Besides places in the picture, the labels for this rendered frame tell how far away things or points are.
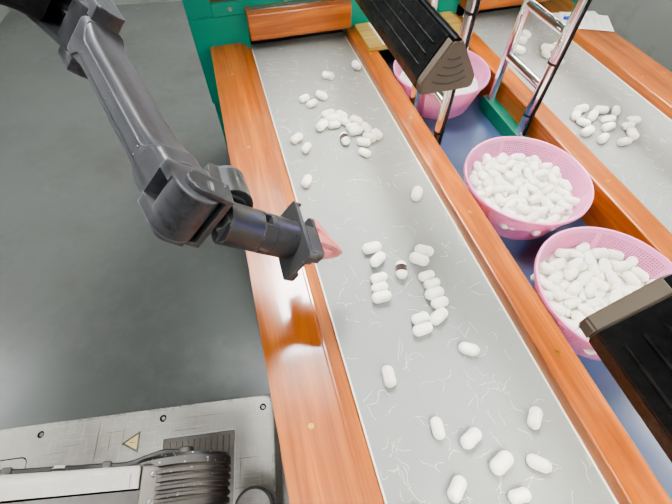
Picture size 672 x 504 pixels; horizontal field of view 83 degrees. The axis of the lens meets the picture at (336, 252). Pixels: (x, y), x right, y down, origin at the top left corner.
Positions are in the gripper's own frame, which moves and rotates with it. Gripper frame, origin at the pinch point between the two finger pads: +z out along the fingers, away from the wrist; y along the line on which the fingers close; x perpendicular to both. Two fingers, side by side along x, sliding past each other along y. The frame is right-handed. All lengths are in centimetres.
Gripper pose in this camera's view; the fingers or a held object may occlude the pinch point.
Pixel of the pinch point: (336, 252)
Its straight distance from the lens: 60.4
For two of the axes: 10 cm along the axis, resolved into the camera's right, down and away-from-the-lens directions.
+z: 7.4, 1.9, 6.5
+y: -2.8, -7.9, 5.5
